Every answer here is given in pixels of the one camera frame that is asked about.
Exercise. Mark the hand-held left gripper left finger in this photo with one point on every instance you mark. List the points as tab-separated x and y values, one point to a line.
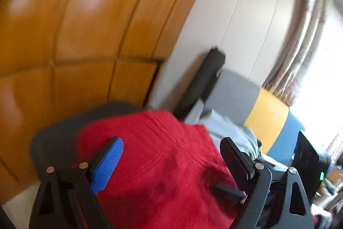
107	164

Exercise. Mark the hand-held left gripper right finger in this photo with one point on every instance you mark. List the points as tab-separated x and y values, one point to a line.
235	162

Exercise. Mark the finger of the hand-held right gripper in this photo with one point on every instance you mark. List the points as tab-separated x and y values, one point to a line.
230	191

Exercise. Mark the red knit sweater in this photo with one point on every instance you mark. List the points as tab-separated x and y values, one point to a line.
160	159

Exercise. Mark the grey garment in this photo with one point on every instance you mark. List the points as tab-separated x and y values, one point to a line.
230	127

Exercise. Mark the grey yellow blue sofa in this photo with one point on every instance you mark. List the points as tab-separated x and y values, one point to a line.
268	116

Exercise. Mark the bright window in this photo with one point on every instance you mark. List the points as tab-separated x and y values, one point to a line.
327	100

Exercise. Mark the black rolled mat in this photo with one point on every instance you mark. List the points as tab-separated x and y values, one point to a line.
206	76

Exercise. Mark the beige patterned curtain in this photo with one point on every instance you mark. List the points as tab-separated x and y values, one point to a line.
302	57

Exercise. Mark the orange wooden wardrobe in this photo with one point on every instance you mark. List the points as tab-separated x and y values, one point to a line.
80	17

